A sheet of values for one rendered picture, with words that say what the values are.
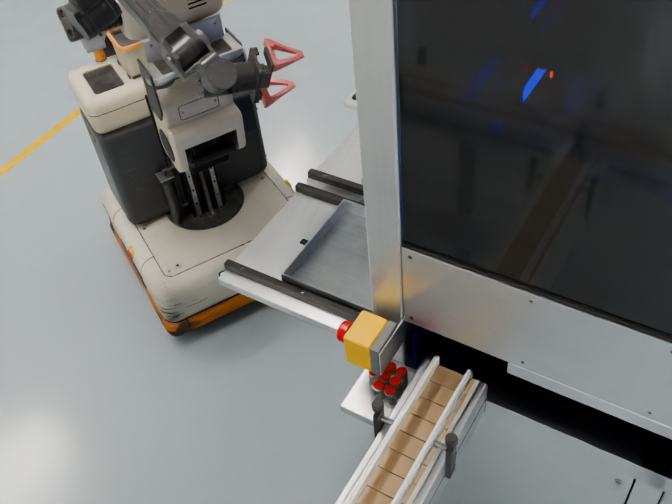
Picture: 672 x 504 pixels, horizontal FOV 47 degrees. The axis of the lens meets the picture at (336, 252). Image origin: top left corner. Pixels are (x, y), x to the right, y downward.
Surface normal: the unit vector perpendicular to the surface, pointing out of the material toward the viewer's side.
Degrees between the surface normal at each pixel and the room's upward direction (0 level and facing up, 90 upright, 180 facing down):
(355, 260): 0
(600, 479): 90
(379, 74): 90
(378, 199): 90
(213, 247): 0
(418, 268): 90
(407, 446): 0
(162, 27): 42
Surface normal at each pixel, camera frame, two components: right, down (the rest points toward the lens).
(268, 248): -0.08, -0.69
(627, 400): -0.51, 0.65
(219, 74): 0.35, 0.06
